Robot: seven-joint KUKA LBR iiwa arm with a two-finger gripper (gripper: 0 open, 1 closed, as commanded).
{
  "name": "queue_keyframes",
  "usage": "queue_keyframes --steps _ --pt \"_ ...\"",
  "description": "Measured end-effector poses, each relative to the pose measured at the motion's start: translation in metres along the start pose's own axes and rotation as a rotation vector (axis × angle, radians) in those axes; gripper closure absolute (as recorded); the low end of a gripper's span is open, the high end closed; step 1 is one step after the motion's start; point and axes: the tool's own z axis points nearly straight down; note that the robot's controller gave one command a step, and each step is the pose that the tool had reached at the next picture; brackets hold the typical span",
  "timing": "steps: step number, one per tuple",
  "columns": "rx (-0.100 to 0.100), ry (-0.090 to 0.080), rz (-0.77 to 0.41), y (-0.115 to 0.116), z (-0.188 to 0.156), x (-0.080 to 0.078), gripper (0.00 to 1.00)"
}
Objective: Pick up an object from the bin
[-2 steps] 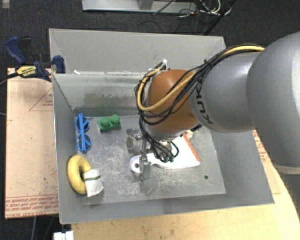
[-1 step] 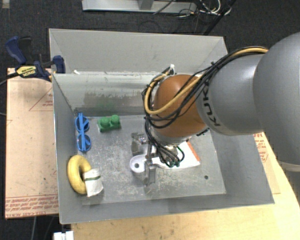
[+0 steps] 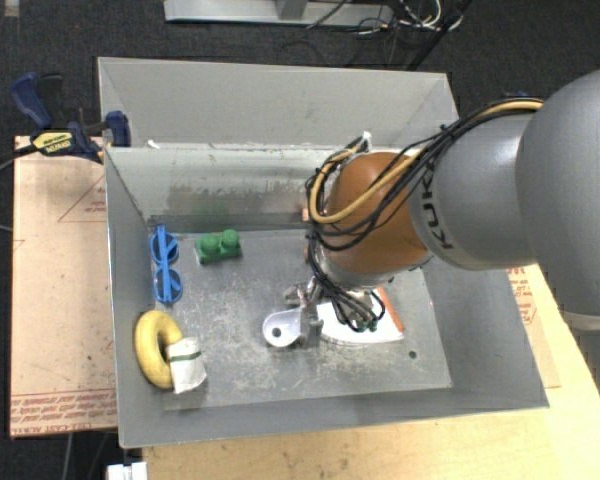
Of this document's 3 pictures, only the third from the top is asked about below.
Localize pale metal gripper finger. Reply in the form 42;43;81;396
284;282;315;311
299;307;326;349

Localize green two-stud toy block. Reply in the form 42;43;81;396
193;228;244;266

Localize white cup with green stripe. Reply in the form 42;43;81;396
165;336;208;395

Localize blue sunglasses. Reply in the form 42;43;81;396
149;225;185;304

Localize grey metal bin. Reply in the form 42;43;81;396
97;56;550;450

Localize brown cardboard board red print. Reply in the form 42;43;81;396
9;135;564;439

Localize yellow ring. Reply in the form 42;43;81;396
133;309;184;390

